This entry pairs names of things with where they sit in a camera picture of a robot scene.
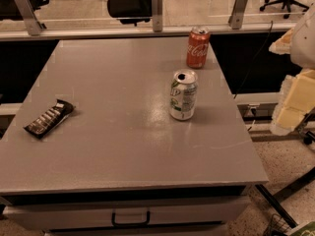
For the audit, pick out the black wire basket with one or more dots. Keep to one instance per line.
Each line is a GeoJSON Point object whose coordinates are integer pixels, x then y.
{"type": "Point", "coordinates": [279, 226]}

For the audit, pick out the black snack bar wrapper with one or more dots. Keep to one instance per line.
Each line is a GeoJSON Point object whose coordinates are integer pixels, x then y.
{"type": "Point", "coordinates": [50, 119]}

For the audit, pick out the centre metal glass bracket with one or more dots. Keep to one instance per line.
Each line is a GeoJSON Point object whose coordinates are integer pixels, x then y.
{"type": "Point", "coordinates": [157, 15]}

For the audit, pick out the black office chair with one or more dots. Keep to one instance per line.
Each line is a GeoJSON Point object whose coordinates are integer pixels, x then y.
{"type": "Point", "coordinates": [130, 11]}
{"type": "Point", "coordinates": [286, 4]}

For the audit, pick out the black office chair centre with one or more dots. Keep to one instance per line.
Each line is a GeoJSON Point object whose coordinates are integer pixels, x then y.
{"type": "Point", "coordinates": [130, 11]}

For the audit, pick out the white drawer with black handle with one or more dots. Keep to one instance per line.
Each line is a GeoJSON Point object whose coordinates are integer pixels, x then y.
{"type": "Point", "coordinates": [128, 213]}

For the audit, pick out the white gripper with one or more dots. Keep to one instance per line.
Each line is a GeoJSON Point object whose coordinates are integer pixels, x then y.
{"type": "Point", "coordinates": [304, 44]}

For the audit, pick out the left metal glass bracket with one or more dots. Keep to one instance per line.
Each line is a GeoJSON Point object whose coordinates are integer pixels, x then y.
{"type": "Point", "coordinates": [33, 26]}

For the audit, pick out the black office chair right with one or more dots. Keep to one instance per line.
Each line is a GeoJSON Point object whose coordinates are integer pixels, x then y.
{"type": "Point", "coordinates": [286, 4]}

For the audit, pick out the red coke can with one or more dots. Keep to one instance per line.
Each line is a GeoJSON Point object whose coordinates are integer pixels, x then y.
{"type": "Point", "coordinates": [197, 49]}

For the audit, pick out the white green 7up can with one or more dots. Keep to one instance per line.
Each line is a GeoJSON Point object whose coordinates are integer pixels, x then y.
{"type": "Point", "coordinates": [183, 94]}

